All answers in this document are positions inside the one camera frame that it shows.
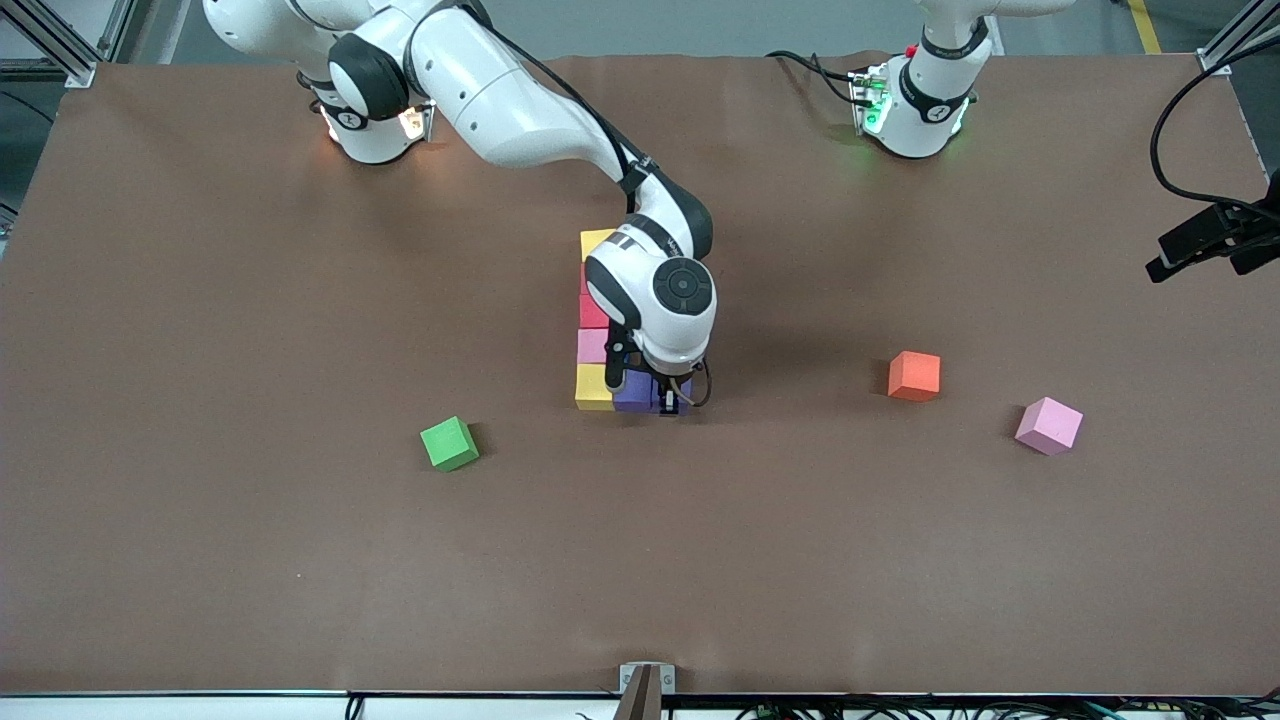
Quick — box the brown table mat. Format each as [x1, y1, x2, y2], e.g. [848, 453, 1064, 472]
[0, 50, 1280, 698]

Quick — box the green foam cube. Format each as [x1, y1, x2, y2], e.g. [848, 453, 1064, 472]
[419, 416, 480, 473]

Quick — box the aluminium frame profile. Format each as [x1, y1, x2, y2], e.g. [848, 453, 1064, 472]
[1195, 0, 1280, 76]
[0, 0, 136, 89]

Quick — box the orange foam cube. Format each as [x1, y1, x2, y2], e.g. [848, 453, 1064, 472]
[888, 350, 942, 403]

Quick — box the black left base cable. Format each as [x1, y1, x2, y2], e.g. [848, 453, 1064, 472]
[765, 50, 863, 106]

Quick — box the metal table edge bracket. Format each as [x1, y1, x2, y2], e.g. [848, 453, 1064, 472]
[619, 662, 677, 720]

